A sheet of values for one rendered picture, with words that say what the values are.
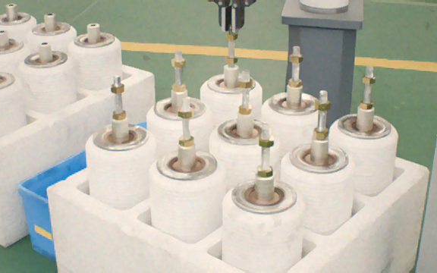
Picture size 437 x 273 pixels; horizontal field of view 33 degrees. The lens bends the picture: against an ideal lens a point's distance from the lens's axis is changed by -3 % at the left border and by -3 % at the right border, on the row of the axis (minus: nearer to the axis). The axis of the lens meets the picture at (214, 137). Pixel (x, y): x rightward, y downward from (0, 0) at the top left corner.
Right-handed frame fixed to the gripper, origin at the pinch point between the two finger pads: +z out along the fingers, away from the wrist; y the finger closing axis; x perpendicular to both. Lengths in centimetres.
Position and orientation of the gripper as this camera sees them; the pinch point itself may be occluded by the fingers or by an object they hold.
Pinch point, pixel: (231, 18)
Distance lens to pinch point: 112.3
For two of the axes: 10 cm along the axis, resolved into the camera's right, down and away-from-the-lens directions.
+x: 4.3, -4.1, 8.0
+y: 9.0, 1.9, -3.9
